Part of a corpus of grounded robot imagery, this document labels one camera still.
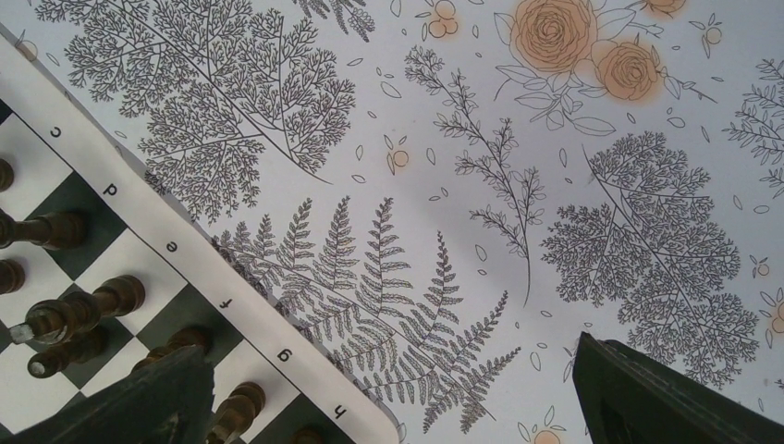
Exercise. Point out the dark chess piece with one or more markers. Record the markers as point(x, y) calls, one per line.
point(52, 322)
point(198, 337)
point(12, 275)
point(7, 175)
point(236, 413)
point(53, 231)
point(80, 349)

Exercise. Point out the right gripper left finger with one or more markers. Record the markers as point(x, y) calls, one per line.
point(168, 401)

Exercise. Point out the black white chessboard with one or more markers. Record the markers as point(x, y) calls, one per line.
point(98, 274)

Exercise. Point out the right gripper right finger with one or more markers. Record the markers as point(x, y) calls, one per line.
point(627, 397)

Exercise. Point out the floral patterned table mat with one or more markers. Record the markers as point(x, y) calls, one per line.
point(441, 196)

